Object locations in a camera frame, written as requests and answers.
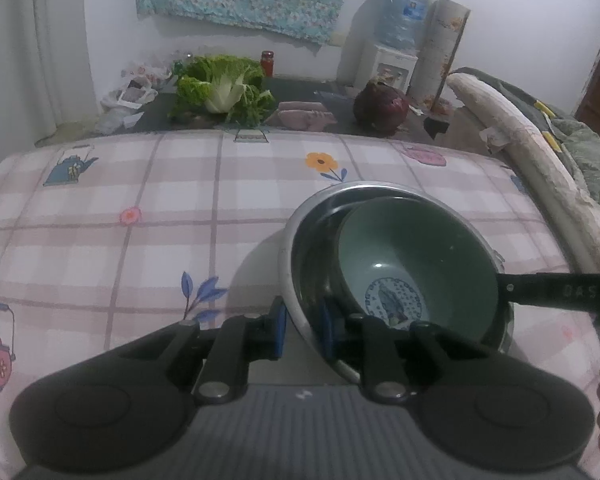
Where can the steel bowl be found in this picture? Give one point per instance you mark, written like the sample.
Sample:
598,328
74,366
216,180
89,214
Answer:
305,260

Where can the white curtain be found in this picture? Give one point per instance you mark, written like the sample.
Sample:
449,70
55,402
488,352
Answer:
25,45

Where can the dark low table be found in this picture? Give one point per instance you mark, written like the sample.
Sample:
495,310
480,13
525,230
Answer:
310,90

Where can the red jar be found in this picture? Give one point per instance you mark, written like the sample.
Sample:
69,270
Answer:
267,64

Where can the green ceramic bowl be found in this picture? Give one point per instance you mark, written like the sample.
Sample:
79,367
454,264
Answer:
420,245

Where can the blue water bottle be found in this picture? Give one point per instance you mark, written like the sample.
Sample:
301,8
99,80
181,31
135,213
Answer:
402,12

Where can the white plastic bags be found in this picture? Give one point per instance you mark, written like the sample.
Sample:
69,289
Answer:
127,97

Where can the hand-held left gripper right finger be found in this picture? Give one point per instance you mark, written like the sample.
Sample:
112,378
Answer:
327,332

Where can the napa cabbage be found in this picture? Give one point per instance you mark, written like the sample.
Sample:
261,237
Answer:
220,85

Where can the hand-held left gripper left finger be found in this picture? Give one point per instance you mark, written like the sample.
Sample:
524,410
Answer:
280,332

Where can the green patterned cushion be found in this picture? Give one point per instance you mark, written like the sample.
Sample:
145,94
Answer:
592,155

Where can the white water dispenser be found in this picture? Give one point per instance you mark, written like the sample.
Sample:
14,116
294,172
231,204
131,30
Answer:
385,67

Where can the patterned paper roll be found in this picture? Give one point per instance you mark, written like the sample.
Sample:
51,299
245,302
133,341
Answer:
442,45

